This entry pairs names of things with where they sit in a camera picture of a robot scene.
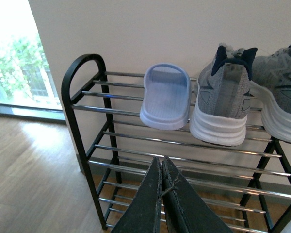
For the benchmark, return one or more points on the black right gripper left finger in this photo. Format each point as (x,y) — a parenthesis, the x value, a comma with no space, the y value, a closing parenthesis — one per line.
(144,213)

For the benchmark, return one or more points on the grey knit sneaker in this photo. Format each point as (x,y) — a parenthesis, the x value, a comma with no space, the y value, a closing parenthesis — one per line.
(271,84)
(223,97)

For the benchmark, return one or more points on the black metal shoe rack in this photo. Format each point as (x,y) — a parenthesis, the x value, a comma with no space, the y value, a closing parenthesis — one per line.
(248,186)

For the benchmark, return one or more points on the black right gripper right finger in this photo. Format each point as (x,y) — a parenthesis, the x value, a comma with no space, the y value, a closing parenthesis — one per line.
(185,211)

